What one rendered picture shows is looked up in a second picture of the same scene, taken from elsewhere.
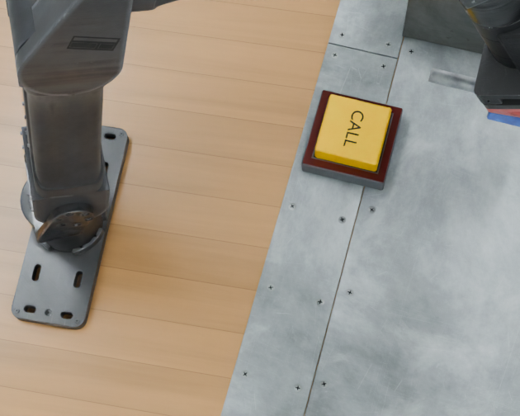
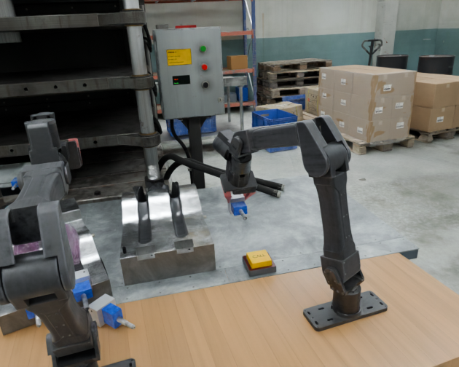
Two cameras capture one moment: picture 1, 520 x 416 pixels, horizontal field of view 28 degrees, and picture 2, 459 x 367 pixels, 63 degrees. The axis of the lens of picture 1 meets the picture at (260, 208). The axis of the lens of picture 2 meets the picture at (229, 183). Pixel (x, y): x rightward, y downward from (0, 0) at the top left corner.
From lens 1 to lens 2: 1.18 m
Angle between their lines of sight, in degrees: 80
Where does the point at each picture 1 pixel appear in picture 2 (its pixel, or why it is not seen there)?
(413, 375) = (308, 238)
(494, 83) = (253, 182)
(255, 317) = not seen: hidden behind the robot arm
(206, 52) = (255, 308)
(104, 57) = not seen: hidden behind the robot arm
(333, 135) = (264, 258)
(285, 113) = (261, 282)
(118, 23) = (326, 132)
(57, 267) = (362, 304)
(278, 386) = not seen: hidden behind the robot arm
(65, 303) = (369, 296)
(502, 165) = (242, 242)
